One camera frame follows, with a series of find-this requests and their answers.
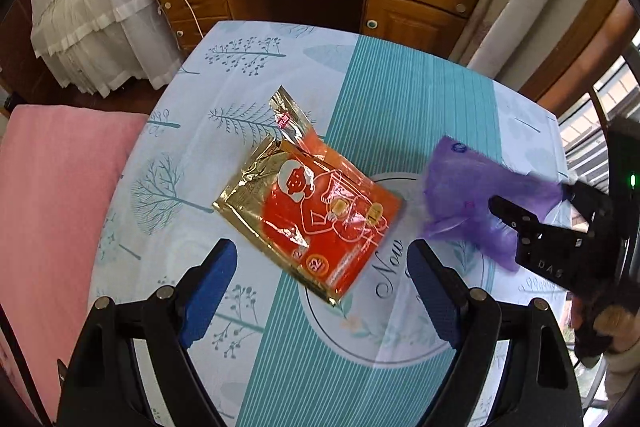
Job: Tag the purple plastic bag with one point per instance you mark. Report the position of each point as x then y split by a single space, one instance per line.
465 192

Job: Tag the person's right hand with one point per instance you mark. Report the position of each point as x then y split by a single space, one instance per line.
620 324

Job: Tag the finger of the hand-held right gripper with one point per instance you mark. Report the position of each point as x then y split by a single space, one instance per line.
520 224
590 207

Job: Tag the light blue patterned tablecloth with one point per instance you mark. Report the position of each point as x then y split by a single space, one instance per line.
400 107

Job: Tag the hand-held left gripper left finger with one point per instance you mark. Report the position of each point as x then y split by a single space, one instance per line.
210 292

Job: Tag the cream curtain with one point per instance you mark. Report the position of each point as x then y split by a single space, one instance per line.
525 7

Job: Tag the metal window grille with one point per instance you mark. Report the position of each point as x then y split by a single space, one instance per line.
600 102

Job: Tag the orange and gold snack packet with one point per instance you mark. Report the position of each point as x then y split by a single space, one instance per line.
320 217

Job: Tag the cream lace furniture cover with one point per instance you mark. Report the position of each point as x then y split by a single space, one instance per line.
100 7

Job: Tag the person's right forearm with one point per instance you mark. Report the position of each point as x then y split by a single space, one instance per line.
625 377

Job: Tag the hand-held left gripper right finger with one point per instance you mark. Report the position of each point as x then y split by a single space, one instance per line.
435 292

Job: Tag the pink blanket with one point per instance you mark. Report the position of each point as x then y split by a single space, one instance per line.
50 207

